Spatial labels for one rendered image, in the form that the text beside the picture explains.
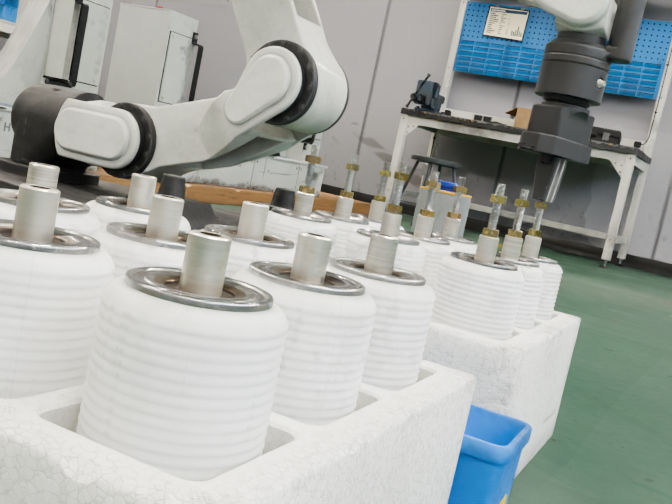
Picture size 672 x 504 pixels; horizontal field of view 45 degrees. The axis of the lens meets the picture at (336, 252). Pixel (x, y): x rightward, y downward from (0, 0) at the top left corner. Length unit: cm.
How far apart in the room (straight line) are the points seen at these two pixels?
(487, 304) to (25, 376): 54
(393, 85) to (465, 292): 583
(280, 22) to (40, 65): 200
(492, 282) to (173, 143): 81
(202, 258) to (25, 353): 11
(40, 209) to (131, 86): 329
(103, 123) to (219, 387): 122
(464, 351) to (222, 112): 72
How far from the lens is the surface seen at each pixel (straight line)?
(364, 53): 684
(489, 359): 85
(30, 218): 48
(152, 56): 371
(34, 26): 332
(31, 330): 46
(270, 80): 137
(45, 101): 174
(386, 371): 60
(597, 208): 610
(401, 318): 59
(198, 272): 41
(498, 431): 83
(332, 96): 142
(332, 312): 48
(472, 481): 74
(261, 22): 146
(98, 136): 158
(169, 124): 154
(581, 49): 112
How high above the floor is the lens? 33
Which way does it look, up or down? 7 degrees down
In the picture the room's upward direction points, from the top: 12 degrees clockwise
